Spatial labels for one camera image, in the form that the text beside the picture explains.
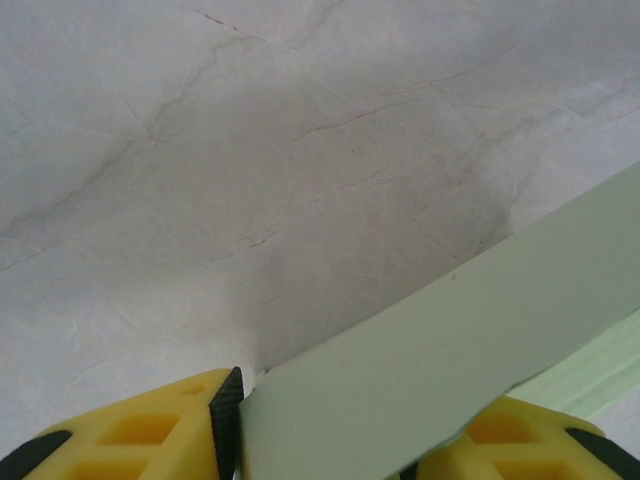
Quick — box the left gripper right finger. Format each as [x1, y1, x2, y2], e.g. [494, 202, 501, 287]
[399, 394, 640, 480]

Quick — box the light green paper box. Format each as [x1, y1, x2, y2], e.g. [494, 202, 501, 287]
[237, 162, 640, 480]

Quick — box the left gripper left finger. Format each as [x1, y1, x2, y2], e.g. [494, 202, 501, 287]
[0, 366, 245, 480]

